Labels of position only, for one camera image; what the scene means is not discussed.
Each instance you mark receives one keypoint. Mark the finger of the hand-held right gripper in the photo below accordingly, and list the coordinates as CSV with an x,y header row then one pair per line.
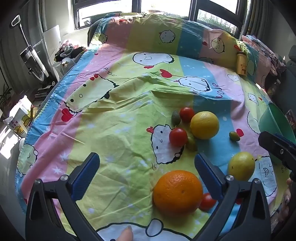
x,y
277,148

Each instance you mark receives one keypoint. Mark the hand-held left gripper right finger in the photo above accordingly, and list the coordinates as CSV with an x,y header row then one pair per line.
x,y
208,176

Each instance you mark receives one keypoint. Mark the dark framed window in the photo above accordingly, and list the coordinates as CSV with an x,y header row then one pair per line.
x,y
166,5

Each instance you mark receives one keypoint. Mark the large orange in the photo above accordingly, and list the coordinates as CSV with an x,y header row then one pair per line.
x,y
178,192

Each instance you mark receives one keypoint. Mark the yellow lemon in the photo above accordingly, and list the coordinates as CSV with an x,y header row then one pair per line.
x,y
204,125

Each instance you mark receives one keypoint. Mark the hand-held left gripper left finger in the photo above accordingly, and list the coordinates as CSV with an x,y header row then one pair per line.
x,y
86,176

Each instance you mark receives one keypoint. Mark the yellow-green lemon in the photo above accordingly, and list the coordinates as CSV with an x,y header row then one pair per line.
x,y
241,165

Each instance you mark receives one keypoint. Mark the cartoon print pillow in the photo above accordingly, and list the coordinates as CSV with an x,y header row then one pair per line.
x,y
148,32

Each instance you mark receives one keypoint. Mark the white air purifier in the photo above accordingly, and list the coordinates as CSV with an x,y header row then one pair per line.
x,y
52,41

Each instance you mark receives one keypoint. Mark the yellow bear print bottle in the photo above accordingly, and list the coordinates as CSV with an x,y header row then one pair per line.
x,y
241,63

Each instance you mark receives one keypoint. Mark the upright vacuum cleaner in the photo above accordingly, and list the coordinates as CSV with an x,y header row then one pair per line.
x,y
34,58

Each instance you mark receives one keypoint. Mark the green olive fruit right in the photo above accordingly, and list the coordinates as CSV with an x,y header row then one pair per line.
x,y
233,136

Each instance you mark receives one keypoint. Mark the white carton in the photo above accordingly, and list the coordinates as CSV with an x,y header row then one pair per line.
x,y
19,115

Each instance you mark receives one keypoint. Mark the dark chair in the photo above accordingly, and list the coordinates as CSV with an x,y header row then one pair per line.
x,y
286,76

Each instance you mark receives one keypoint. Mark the red cherry tomato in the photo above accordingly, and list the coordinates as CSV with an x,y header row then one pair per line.
x,y
187,114
207,202
178,136
239,201

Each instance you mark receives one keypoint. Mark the person's right hand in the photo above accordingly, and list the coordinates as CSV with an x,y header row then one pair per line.
x,y
288,204

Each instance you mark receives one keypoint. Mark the pile of clothes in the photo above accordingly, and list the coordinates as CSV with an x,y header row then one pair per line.
x,y
69,52

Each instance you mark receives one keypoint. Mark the cartoon print bedsheet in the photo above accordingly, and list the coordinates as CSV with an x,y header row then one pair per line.
x,y
120,129

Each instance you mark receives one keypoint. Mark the green plastic bowl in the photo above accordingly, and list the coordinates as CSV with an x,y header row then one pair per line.
x,y
272,120

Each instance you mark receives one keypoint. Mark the pink floral cloth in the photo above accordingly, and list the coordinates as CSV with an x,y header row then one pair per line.
x,y
261,46

